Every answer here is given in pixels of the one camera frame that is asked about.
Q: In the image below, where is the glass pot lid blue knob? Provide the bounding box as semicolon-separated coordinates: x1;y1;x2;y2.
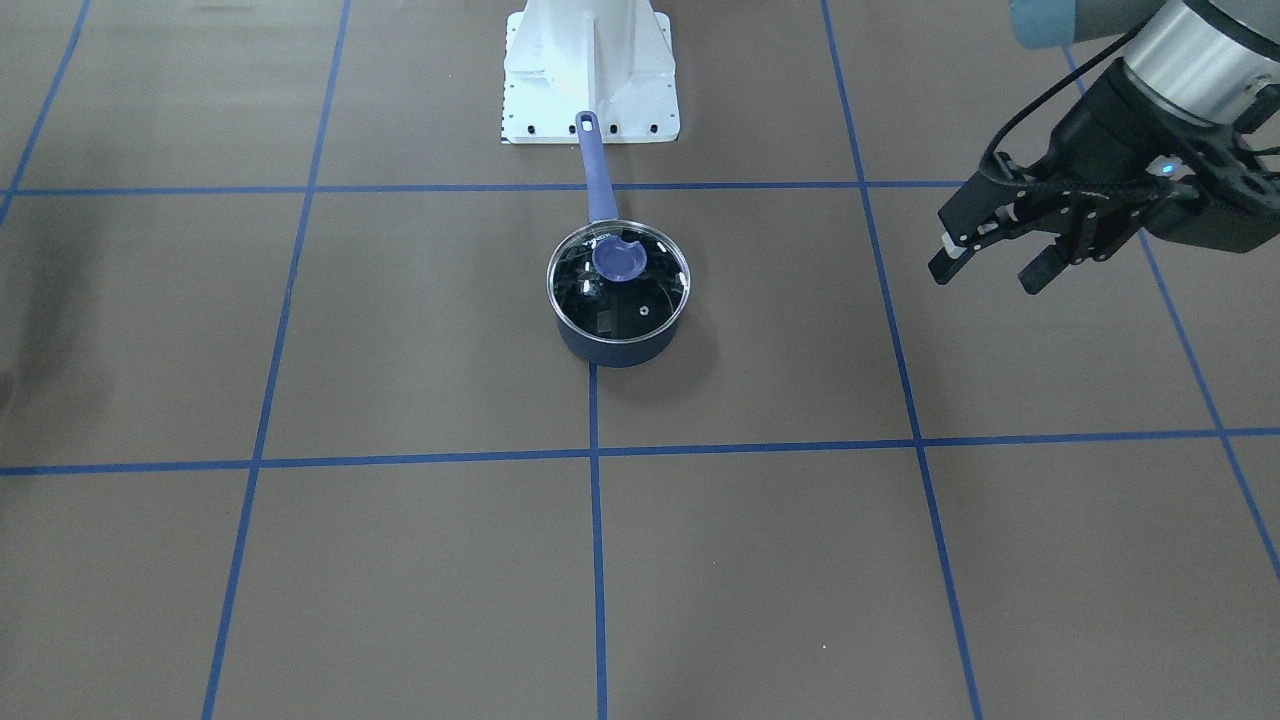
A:
547;220;691;345

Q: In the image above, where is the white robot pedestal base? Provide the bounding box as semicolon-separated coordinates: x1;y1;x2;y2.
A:
500;1;681;145

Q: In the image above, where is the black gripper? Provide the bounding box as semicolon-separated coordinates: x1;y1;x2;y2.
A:
928;61;1277;295

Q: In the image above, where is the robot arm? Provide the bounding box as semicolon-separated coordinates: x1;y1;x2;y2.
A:
929;1;1279;295

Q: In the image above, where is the blue saucepan with handle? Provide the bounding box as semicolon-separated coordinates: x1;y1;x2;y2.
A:
545;110;692;368

